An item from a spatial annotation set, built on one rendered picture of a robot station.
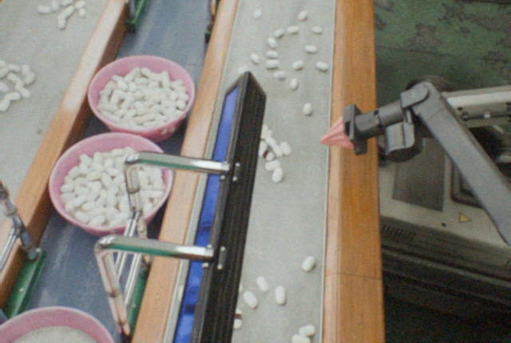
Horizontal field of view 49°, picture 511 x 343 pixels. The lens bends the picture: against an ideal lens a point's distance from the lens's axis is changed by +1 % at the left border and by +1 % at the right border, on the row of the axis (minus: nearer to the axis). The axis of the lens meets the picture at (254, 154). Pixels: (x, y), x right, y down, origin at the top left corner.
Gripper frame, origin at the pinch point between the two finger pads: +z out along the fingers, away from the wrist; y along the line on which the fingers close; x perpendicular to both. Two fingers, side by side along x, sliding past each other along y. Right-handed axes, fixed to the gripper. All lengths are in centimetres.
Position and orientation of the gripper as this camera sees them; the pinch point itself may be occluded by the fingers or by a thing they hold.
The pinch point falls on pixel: (324, 140)
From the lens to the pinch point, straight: 126.6
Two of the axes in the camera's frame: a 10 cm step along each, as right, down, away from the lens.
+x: 5.8, 5.8, 5.8
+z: -8.0, 2.9, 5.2
